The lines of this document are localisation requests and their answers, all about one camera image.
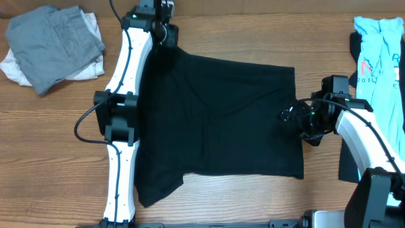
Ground grey folded trousers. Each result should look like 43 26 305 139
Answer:
5 5 106 95

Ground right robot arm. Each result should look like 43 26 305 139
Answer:
280 75 404 228

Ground light blue t-shirt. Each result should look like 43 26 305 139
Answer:
354 16 404 172

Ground black garment under pile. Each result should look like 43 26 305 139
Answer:
339 32 404 183

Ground white folded garment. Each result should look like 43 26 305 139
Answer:
1 13 104 87

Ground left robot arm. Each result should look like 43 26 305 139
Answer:
94 0 178 227

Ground black polo shirt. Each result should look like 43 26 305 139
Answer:
135 47 304 207

